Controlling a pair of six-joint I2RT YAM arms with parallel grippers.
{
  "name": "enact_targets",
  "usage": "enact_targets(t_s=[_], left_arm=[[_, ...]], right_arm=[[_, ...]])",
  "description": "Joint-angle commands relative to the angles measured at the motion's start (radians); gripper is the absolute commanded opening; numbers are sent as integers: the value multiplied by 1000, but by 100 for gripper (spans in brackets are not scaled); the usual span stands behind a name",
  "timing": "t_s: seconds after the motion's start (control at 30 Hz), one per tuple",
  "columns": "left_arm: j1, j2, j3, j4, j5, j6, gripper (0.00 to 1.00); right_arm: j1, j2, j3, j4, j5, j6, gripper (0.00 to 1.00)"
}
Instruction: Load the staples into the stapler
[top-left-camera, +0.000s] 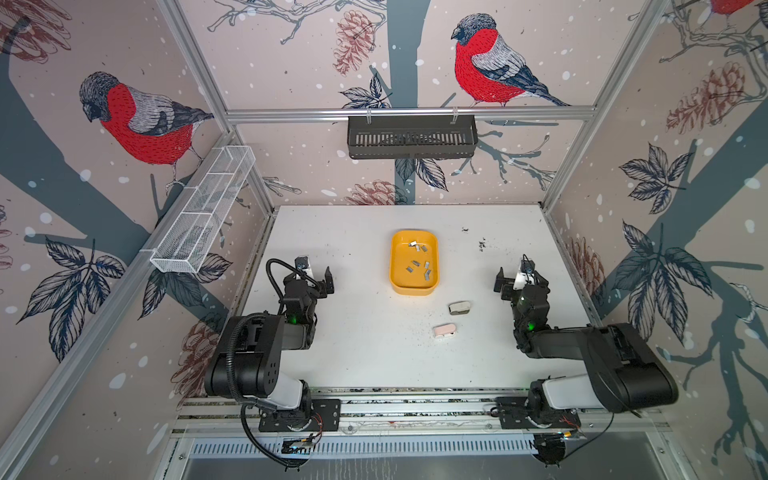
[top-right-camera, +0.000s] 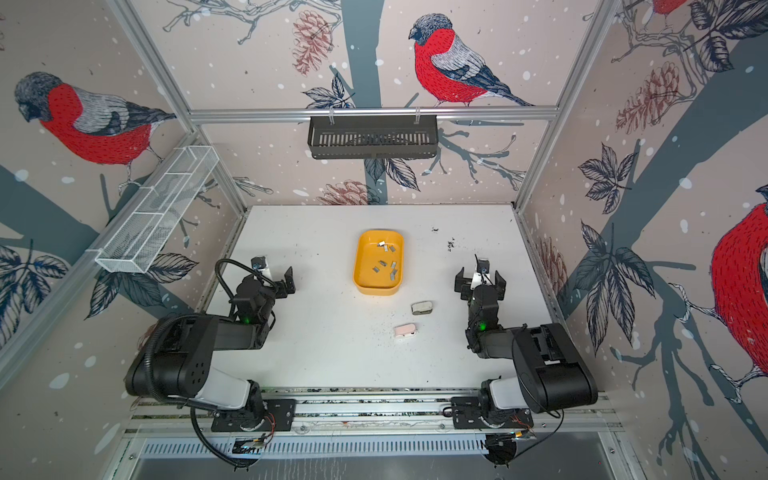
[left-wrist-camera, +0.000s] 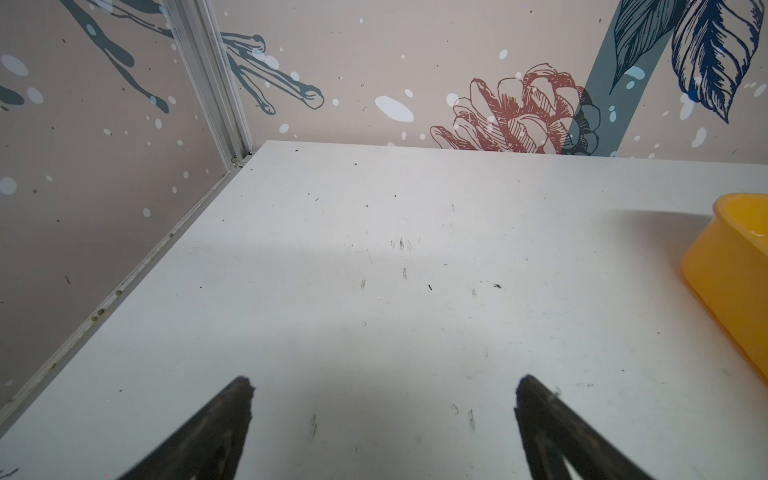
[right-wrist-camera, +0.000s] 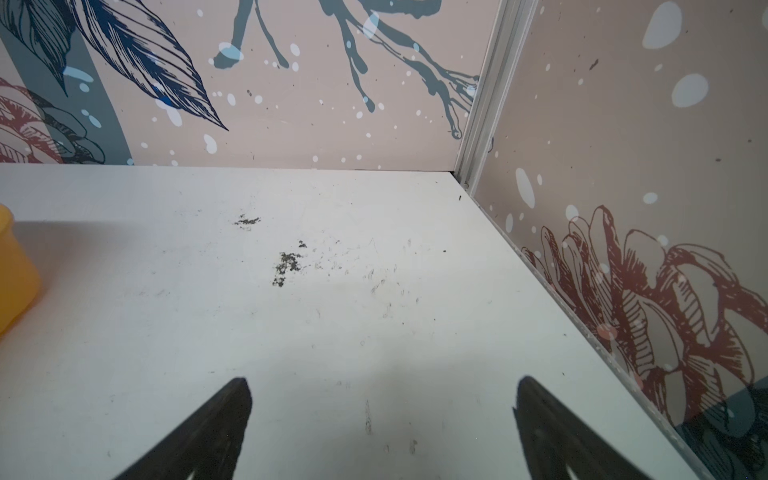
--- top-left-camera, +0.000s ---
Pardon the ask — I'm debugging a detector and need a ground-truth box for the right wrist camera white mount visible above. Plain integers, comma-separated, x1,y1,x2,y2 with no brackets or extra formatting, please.
514,254,538,290

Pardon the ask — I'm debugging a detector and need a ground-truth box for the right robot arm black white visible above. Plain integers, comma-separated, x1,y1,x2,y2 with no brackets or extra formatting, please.
493,261,679,423

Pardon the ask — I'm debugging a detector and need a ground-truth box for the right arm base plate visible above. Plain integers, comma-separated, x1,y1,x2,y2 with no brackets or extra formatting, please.
495,396,581,430

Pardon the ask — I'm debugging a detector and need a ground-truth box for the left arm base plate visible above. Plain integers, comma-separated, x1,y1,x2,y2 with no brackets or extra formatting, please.
258,399,341,433

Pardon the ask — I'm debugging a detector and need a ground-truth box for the white wire mesh shelf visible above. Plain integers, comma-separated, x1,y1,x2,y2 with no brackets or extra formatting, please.
150,145,255,274

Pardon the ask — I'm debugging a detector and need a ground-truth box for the black wall basket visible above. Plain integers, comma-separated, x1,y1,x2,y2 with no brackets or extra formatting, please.
347,115,478,160

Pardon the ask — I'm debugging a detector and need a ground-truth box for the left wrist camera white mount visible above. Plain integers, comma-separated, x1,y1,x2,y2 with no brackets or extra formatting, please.
294,256,313,278

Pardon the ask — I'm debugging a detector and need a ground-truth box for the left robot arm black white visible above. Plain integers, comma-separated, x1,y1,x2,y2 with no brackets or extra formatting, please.
203,258,335,421

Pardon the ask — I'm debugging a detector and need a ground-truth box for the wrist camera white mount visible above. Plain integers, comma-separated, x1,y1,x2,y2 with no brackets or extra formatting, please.
514,254,538,290
294,256,313,278

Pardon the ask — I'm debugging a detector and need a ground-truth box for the yellow plastic tray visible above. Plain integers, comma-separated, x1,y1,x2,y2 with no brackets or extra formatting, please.
389,230,440,296

